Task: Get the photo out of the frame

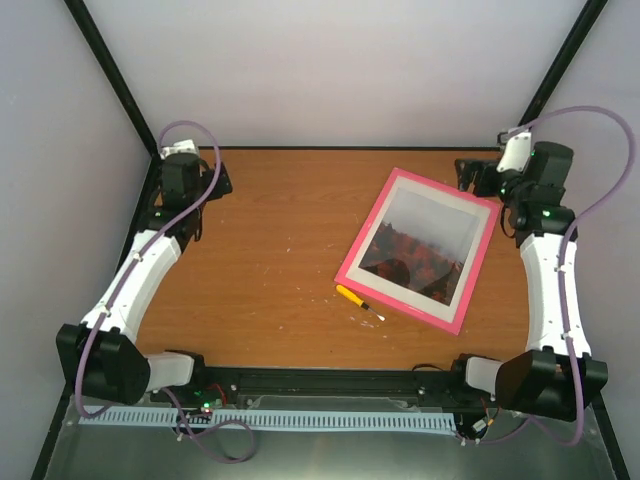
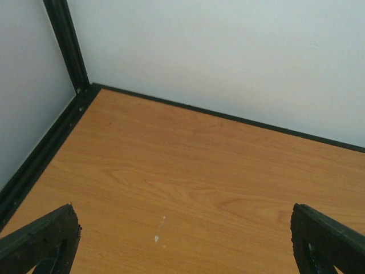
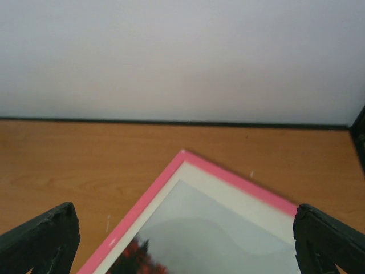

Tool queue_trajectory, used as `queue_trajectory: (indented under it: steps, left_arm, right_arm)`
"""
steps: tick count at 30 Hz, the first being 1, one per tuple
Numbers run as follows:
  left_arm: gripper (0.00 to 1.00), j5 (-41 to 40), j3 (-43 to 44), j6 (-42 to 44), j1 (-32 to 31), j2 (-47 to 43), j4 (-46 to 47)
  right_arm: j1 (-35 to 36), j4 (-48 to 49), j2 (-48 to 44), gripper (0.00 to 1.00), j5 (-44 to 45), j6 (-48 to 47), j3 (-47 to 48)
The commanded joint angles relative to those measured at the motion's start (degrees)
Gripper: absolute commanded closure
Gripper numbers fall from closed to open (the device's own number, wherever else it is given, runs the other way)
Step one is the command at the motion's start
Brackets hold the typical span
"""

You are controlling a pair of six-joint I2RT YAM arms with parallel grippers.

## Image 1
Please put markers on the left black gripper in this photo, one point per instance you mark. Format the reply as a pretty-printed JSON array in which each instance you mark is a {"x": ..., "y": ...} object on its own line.
[{"x": 223, "y": 187}]

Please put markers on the yellow handled screwdriver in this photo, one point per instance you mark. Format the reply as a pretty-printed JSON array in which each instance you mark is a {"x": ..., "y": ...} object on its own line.
[{"x": 354, "y": 298}]

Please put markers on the pink picture frame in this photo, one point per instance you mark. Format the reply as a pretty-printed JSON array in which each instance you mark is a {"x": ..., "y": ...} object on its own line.
[{"x": 420, "y": 250}]

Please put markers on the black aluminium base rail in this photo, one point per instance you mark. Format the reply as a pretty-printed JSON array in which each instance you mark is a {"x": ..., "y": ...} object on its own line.
[{"x": 422, "y": 387}]

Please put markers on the steel front plate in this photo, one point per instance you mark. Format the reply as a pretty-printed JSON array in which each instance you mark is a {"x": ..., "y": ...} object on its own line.
[{"x": 510, "y": 450}]

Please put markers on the small green lit circuit board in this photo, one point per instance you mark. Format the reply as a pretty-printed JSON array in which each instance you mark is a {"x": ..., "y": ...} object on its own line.
[{"x": 209, "y": 405}]

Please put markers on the light blue slotted cable duct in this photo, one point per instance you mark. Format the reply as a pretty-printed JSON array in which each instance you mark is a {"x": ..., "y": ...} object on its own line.
[{"x": 282, "y": 420}]

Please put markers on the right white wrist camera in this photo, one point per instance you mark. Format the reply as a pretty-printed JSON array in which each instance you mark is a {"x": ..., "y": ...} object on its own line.
[{"x": 516, "y": 146}]

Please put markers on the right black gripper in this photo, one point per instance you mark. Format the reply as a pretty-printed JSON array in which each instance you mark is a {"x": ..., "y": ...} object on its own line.
[{"x": 484, "y": 167}]

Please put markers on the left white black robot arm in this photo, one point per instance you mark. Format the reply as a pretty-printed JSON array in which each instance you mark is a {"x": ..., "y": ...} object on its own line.
[{"x": 99, "y": 356}]

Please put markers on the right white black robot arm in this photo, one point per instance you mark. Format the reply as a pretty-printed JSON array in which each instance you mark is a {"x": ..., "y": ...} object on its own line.
[{"x": 556, "y": 376}]

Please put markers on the left black corner post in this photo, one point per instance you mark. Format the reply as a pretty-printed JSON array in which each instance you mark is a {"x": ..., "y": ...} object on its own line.
[{"x": 95, "y": 41}]

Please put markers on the right black corner post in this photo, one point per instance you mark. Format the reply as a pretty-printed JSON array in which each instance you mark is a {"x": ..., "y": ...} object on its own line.
[{"x": 578, "y": 33}]

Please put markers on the black corner post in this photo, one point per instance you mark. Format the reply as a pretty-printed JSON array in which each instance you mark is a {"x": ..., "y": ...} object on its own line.
[
  {"x": 95, "y": 41},
  {"x": 578, "y": 33}
]

